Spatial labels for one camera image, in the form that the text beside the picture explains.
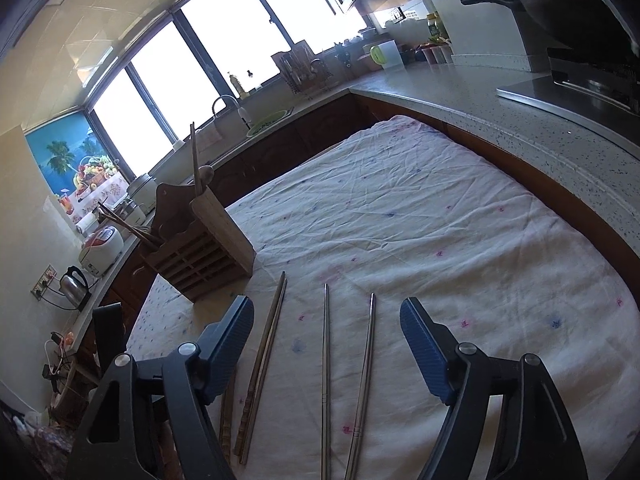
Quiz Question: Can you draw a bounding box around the dark carved wooden chopstick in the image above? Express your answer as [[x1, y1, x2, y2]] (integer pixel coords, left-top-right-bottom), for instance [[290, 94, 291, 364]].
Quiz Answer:
[[233, 271, 286, 458]]

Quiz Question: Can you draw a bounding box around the metal spoon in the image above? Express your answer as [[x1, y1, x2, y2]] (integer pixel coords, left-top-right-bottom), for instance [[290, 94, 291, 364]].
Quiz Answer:
[[198, 165, 215, 186]]

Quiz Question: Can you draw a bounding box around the steel chopstick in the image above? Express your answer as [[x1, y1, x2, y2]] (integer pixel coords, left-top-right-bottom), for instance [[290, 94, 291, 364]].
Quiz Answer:
[[344, 292, 376, 480], [320, 284, 331, 480]]

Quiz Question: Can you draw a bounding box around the brown wooden chopstick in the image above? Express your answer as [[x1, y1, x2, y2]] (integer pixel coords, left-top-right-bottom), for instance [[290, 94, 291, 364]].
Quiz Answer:
[[190, 122, 203, 196]]

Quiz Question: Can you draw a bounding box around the kitchen faucet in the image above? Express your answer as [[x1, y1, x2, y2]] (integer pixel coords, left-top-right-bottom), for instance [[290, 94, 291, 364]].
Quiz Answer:
[[212, 94, 253, 130]]

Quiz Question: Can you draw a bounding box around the steel electric kettle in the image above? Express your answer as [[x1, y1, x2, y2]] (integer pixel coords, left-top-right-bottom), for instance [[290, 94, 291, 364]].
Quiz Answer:
[[58, 266, 91, 312]]

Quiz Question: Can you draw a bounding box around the wooden utensil holder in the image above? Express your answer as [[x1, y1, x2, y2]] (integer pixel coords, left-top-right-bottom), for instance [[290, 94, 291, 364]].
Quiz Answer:
[[141, 183, 255, 301]]

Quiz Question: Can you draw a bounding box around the tropical fruit poster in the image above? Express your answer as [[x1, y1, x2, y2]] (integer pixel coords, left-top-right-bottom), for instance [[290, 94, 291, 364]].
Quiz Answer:
[[26, 113, 128, 224]]

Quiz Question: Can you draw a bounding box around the white floral tablecloth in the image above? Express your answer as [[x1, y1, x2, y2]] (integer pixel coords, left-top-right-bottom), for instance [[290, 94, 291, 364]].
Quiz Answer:
[[128, 116, 639, 479]]

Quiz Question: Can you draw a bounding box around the green basin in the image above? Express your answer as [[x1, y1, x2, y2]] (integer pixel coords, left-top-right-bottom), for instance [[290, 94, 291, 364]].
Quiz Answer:
[[246, 110, 288, 138]]

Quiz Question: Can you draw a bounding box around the dish drying rack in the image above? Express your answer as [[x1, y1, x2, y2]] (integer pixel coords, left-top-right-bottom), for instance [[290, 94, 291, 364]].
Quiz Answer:
[[271, 40, 352, 96]]

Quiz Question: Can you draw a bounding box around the gas stove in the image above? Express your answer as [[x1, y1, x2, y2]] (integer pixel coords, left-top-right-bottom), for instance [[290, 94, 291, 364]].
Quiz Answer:
[[497, 48, 639, 151]]

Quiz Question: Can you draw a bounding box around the white plastic container green lid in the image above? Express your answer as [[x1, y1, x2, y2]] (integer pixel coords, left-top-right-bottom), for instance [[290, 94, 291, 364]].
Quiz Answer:
[[369, 40, 404, 70]]

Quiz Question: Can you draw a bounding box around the black wok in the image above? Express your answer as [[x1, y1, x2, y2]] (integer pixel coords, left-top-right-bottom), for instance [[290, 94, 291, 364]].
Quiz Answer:
[[460, 0, 634, 56]]

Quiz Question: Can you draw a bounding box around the yellow oil bottle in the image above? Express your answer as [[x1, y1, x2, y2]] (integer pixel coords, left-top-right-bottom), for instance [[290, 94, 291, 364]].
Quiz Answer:
[[426, 12, 449, 42]]

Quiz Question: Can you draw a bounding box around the wall power socket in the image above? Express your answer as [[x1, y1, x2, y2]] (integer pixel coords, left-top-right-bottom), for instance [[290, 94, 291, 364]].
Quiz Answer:
[[30, 264, 58, 300]]

